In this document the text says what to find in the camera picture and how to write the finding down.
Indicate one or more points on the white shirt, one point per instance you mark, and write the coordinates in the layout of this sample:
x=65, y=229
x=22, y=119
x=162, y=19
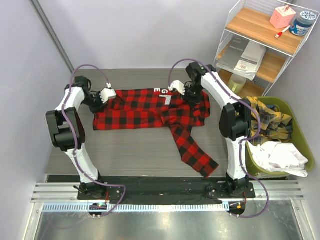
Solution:
x=275, y=156

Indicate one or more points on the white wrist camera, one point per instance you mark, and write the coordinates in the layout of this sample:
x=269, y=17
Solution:
x=177, y=86
x=107, y=94

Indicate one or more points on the yellow plaid shirt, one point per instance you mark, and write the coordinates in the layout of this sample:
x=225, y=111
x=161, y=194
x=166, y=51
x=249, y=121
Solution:
x=275, y=125

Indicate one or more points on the yellow green plastic cup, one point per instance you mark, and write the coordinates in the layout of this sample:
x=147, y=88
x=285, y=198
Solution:
x=236, y=83

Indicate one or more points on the blue lidded jar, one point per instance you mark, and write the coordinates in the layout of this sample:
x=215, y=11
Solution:
x=302, y=23

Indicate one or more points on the red black plaid shirt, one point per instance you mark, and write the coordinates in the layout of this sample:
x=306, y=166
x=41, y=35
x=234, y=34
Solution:
x=158, y=108

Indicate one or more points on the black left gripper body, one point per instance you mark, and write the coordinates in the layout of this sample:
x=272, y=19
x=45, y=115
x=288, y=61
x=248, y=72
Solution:
x=94, y=102

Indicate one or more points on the red white marker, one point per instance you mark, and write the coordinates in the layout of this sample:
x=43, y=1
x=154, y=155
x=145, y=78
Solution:
x=282, y=32

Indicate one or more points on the white slotted cable duct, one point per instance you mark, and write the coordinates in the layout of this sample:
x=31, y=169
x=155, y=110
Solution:
x=95, y=207

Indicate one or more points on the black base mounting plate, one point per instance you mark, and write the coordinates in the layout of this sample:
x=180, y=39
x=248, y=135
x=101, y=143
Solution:
x=167, y=191

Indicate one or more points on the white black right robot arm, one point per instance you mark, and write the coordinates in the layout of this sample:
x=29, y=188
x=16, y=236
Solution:
x=234, y=122

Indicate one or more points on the aluminium rail frame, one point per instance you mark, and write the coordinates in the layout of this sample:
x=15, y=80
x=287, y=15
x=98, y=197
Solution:
x=278, y=212

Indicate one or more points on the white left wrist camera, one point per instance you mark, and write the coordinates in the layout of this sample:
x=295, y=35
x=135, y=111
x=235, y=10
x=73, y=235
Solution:
x=107, y=94

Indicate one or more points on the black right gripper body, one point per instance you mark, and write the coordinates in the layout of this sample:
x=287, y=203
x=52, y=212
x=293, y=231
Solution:
x=193, y=93

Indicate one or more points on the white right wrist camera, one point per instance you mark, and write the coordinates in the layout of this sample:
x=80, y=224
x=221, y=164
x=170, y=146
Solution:
x=177, y=86

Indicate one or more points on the grey booklets stack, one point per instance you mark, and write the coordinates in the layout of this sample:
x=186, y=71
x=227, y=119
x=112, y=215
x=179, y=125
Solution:
x=242, y=57

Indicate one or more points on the green laundry basket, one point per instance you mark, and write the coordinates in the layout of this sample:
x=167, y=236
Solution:
x=298, y=140

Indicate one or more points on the pink cube box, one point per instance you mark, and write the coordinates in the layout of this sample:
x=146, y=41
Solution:
x=282, y=17

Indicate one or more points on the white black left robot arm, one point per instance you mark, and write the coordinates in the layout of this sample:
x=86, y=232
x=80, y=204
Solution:
x=68, y=134

